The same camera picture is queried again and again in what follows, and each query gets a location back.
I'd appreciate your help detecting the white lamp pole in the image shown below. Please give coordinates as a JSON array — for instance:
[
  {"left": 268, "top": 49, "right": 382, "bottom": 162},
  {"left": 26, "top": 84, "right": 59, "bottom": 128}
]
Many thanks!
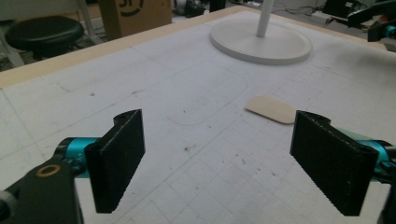
[{"left": 256, "top": 0, "right": 276, "bottom": 38}]

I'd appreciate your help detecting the black round stool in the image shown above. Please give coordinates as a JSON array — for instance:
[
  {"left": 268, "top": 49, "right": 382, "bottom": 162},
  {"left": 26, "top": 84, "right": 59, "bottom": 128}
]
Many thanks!
[{"left": 4, "top": 15, "right": 85, "bottom": 61}]

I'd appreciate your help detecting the beige oval pad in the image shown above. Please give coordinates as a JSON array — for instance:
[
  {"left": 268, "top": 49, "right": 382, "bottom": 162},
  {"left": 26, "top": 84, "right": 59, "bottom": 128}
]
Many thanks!
[{"left": 245, "top": 95, "right": 298, "bottom": 125}]

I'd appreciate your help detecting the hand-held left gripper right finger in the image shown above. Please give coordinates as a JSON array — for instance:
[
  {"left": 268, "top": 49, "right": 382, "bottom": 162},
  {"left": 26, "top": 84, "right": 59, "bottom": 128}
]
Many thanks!
[{"left": 290, "top": 109, "right": 380, "bottom": 217}]

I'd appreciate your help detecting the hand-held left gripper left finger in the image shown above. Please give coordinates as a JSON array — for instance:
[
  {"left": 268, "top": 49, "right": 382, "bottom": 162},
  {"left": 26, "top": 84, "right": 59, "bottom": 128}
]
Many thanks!
[{"left": 84, "top": 108, "right": 147, "bottom": 215}]

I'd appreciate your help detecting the brown cardboard box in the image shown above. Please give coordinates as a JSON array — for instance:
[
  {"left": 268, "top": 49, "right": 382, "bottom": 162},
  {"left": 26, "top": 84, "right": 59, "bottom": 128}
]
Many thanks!
[{"left": 97, "top": 0, "right": 173, "bottom": 41}]

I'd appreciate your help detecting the white power strip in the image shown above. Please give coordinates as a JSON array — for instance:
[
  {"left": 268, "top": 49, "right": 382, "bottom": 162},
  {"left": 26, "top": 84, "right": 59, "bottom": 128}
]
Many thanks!
[{"left": 308, "top": 10, "right": 335, "bottom": 25}]

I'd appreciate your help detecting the white round lamp base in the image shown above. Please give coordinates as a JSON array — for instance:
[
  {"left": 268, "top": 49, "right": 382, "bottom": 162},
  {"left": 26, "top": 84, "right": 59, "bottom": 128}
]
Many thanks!
[{"left": 209, "top": 17, "right": 313, "bottom": 66}]

